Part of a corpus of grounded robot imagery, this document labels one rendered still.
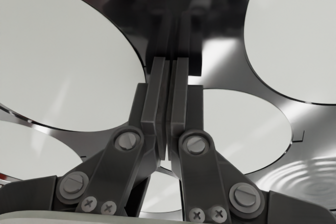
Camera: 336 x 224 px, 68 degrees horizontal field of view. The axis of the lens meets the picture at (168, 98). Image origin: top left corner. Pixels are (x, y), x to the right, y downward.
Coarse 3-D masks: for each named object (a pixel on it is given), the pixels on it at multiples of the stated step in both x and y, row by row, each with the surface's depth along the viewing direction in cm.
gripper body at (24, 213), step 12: (0, 216) 6; (12, 216) 6; (24, 216) 6; (36, 216) 6; (48, 216) 6; (60, 216) 6; (72, 216) 6; (84, 216) 6; (96, 216) 6; (108, 216) 7; (120, 216) 7
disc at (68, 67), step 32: (0, 0) 10; (32, 0) 10; (64, 0) 10; (0, 32) 11; (32, 32) 11; (64, 32) 11; (96, 32) 11; (0, 64) 13; (32, 64) 13; (64, 64) 12; (96, 64) 12; (128, 64) 12; (0, 96) 15; (32, 96) 14; (64, 96) 14; (96, 96) 14; (128, 96) 14; (64, 128) 17; (96, 128) 16
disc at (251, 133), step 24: (216, 96) 13; (240, 96) 13; (216, 120) 15; (240, 120) 14; (264, 120) 14; (216, 144) 16; (240, 144) 16; (264, 144) 16; (288, 144) 16; (168, 168) 20; (240, 168) 18
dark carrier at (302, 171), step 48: (96, 0) 10; (144, 0) 10; (192, 0) 9; (240, 0) 9; (144, 48) 11; (192, 48) 11; (240, 48) 11; (288, 96) 13; (96, 144) 18; (288, 192) 21
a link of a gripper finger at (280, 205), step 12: (264, 192) 8; (276, 192) 8; (264, 204) 8; (276, 204) 8; (288, 204) 8; (300, 204) 8; (312, 204) 8; (264, 216) 7; (276, 216) 7; (288, 216) 7; (300, 216) 7; (312, 216) 7; (324, 216) 7
